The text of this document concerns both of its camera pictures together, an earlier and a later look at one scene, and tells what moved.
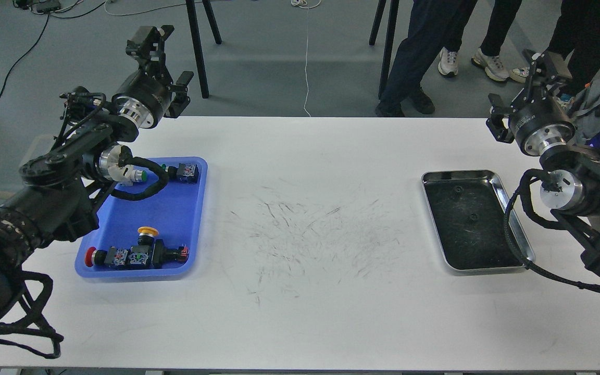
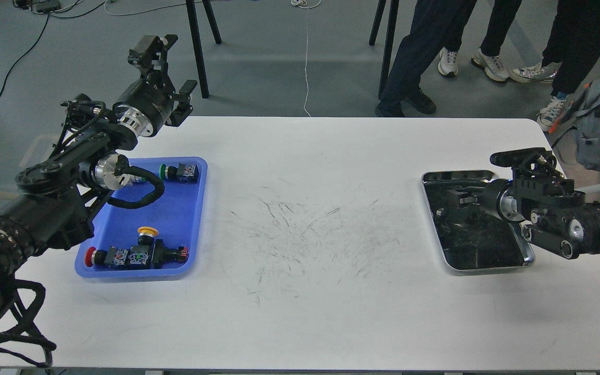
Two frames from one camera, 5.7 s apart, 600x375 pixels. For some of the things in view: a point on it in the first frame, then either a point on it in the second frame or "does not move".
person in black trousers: (586, 30) does not move
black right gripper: (542, 124) to (537, 184)
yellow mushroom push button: (146, 235) does not move
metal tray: (467, 210) does not move
